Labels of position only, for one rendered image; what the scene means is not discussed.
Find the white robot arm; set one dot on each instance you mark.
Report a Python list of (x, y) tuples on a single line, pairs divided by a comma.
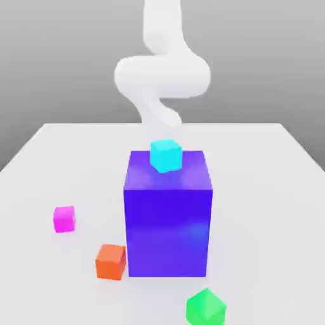
[(162, 76)]

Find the small cyan cube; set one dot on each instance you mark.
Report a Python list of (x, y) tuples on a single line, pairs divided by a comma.
[(166, 156)]

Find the small orange cube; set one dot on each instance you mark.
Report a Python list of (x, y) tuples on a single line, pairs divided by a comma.
[(110, 262)]

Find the small magenta cube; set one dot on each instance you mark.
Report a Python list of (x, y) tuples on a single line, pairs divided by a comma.
[(64, 219)]

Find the small green cube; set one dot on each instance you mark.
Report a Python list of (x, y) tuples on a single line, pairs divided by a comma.
[(205, 308)]

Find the large blue box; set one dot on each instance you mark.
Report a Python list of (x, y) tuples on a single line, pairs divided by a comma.
[(167, 223)]

